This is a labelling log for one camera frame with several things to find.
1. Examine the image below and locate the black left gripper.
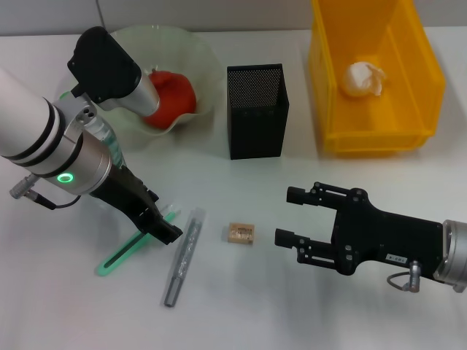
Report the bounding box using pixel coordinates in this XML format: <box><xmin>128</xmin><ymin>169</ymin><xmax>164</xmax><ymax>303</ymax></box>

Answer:
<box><xmin>89</xmin><ymin>163</ymin><xmax>184</xmax><ymax>246</ymax></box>

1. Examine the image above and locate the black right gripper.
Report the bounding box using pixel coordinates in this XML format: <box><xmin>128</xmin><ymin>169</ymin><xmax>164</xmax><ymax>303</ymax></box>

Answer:
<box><xmin>274</xmin><ymin>182</ymin><xmax>448</xmax><ymax>276</ymax></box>

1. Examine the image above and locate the green utility knife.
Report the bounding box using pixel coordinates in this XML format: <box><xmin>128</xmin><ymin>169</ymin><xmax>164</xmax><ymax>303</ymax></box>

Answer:
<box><xmin>95</xmin><ymin>209</ymin><xmax>182</xmax><ymax>278</ymax></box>

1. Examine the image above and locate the clear green-label water bottle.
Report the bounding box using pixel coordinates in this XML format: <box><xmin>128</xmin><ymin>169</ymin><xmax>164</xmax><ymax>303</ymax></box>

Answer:
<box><xmin>58</xmin><ymin>89</ymin><xmax>127</xmax><ymax>171</ymax></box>

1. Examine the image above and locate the red-orange toy orange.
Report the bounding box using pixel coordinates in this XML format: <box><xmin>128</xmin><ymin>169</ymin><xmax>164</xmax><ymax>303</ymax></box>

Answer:
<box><xmin>142</xmin><ymin>69</ymin><xmax>198</xmax><ymax>129</ymax></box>

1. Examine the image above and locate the white paper ball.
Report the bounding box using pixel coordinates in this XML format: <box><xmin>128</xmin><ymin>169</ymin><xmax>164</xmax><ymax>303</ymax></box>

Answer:
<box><xmin>341</xmin><ymin>61</ymin><xmax>387</xmax><ymax>98</ymax></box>

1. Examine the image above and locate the grey pen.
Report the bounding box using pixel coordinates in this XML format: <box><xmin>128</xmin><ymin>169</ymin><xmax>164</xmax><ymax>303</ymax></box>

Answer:
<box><xmin>163</xmin><ymin>207</ymin><xmax>206</xmax><ymax>308</ymax></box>

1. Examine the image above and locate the black mesh pen holder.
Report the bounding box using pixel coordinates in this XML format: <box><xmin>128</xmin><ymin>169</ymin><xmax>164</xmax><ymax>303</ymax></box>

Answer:
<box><xmin>225</xmin><ymin>63</ymin><xmax>291</xmax><ymax>160</ymax></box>

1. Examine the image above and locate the wavy green glass fruit plate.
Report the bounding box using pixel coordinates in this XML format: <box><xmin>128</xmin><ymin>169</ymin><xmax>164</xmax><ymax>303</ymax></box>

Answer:
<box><xmin>54</xmin><ymin>24</ymin><xmax>225</xmax><ymax>149</ymax></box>

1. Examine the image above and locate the yellow plastic bin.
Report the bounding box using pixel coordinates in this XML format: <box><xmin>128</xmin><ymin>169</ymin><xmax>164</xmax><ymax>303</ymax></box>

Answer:
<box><xmin>308</xmin><ymin>0</ymin><xmax>448</xmax><ymax>158</ymax></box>

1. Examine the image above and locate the grey right gripper cable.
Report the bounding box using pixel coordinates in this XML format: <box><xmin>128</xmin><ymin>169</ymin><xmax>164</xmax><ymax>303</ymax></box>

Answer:
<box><xmin>386</xmin><ymin>259</ymin><xmax>422</xmax><ymax>293</ymax></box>

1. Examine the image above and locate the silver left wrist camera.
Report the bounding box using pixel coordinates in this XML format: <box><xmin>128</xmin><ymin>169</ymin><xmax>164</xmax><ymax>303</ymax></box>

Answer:
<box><xmin>66</xmin><ymin>26</ymin><xmax>161</xmax><ymax>120</ymax></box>

